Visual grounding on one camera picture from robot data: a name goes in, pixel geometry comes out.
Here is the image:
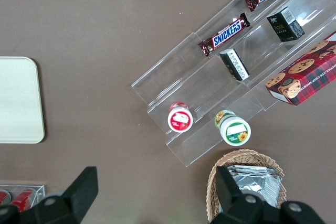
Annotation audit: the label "small black carton box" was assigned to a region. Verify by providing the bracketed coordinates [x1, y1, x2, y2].
[219, 48, 250, 82]
[266, 6, 306, 43]

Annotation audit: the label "green lid yogurt cup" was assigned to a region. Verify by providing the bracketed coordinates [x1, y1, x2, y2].
[214, 110, 252, 147]

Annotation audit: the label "red tartan cookie box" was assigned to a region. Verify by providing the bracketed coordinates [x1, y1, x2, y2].
[264, 31, 336, 106]

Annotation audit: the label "clear acrylic bottle rack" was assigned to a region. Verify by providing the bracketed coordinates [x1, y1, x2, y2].
[0, 180, 46, 209]

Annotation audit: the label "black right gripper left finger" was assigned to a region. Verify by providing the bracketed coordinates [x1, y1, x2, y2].
[0, 166, 99, 224]

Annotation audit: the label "clear acrylic stepped shelf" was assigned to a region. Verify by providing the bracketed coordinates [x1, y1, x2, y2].
[130, 0, 336, 167]

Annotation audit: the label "red lid yogurt cup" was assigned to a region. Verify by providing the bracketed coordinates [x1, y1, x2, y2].
[167, 101, 194, 133]

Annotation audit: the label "red cola bottle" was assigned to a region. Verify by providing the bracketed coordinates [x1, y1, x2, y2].
[9, 188, 35, 208]
[0, 191, 12, 206]

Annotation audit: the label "cream rectangular tray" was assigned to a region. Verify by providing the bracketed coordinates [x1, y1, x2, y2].
[0, 56, 46, 145]

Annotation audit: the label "light tan wicker basket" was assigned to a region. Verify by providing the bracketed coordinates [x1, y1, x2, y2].
[205, 149, 288, 223]

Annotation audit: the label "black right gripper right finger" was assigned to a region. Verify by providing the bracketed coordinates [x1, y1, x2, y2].
[211, 166, 323, 224]

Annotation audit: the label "stacked foil containers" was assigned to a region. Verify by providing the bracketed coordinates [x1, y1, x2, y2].
[225, 164, 283, 209]

